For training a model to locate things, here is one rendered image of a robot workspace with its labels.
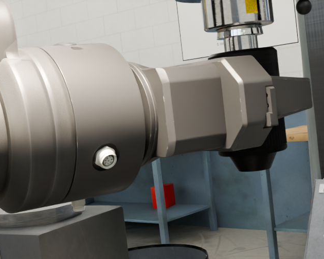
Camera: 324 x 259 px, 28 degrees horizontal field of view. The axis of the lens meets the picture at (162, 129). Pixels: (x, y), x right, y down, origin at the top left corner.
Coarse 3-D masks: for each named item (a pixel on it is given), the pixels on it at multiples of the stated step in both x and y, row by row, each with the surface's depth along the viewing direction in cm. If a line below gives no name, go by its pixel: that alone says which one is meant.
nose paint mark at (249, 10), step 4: (248, 0) 41; (252, 0) 41; (256, 0) 41; (248, 4) 41; (252, 4) 41; (256, 4) 41; (248, 8) 41; (252, 8) 41; (256, 8) 41; (248, 12) 41; (252, 12) 41; (256, 12) 41
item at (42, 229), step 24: (0, 216) 58; (24, 216) 57; (48, 216) 58; (72, 216) 59; (96, 216) 60; (120, 216) 63; (0, 240) 56; (24, 240) 54; (48, 240) 54; (72, 240) 57; (96, 240) 59; (120, 240) 62
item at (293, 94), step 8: (272, 80) 41; (280, 80) 41; (288, 80) 42; (296, 80) 42; (304, 80) 42; (280, 88) 41; (288, 88) 42; (296, 88) 42; (304, 88) 42; (280, 96) 41; (288, 96) 42; (296, 96) 42; (304, 96) 42; (280, 104) 41; (288, 104) 42; (296, 104) 42; (304, 104) 42; (312, 104) 43; (280, 112) 41; (288, 112) 42; (296, 112) 42
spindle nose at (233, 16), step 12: (204, 0) 43; (216, 0) 42; (228, 0) 41; (240, 0) 41; (264, 0) 42; (204, 12) 43; (216, 12) 42; (228, 12) 41; (240, 12) 41; (264, 12) 42; (204, 24) 43; (216, 24) 42; (228, 24) 42; (240, 24) 42; (264, 24) 44
